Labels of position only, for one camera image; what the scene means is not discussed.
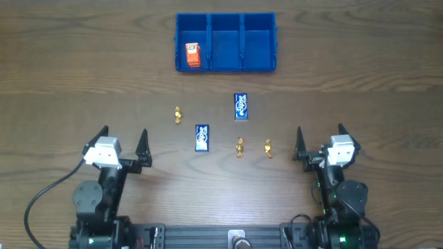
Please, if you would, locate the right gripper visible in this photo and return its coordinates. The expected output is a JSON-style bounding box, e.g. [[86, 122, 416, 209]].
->
[[292, 122, 362, 173]]

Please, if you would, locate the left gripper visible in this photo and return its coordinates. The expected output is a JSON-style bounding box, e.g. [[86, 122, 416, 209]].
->
[[82, 124, 154, 175]]

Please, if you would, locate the blue candy pack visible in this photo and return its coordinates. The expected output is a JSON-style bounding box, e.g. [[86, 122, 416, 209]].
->
[[195, 124, 210, 153], [233, 92, 249, 121]]

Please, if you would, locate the orange candy box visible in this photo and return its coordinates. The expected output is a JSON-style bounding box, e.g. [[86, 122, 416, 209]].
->
[[185, 42, 202, 69]]

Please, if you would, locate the blue tray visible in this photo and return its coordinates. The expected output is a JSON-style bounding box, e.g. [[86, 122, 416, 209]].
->
[[174, 12, 278, 73]]

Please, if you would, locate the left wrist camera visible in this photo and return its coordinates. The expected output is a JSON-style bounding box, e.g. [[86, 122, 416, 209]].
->
[[82, 136, 123, 170]]

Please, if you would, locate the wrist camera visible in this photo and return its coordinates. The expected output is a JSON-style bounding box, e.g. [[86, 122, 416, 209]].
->
[[324, 134, 356, 169], [82, 136, 123, 170]]

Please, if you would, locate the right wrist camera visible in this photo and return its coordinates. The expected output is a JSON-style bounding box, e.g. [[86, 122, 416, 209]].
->
[[324, 134, 356, 169]]

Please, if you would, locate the mounting rail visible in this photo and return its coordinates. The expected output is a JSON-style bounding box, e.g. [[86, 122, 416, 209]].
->
[[69, 223, 381, 249]]

